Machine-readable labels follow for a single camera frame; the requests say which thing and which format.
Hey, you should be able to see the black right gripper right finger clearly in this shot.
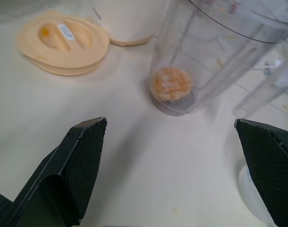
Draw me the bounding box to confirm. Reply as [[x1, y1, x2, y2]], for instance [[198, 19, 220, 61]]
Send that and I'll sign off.
[[234, 118, 288, 227]]

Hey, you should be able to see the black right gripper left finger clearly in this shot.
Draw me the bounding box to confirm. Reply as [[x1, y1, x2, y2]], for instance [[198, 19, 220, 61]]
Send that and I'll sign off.
[[0, 116, 108, 227]]

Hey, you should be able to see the cream yellow blender lid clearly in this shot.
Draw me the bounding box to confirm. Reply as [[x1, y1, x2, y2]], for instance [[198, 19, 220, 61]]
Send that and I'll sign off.
[[17, 9, 110, 77]]

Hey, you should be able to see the clear plastic blender jar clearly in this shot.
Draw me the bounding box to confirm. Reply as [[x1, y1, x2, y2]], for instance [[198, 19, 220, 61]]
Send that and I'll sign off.
[[147, 0, 288, 119]]

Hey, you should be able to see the white cream blender base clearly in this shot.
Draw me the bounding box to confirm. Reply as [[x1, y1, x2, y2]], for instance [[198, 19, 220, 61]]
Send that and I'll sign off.
[[91, 0, 173, 47]]

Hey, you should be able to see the white plate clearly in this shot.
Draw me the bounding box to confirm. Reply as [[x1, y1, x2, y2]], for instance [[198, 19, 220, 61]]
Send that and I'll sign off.
[[237, 165, 277, 227]]

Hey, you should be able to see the peeled orange segment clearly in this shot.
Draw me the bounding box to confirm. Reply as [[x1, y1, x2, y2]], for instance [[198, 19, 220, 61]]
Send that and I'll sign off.
[[150, 67, 194, 103]]

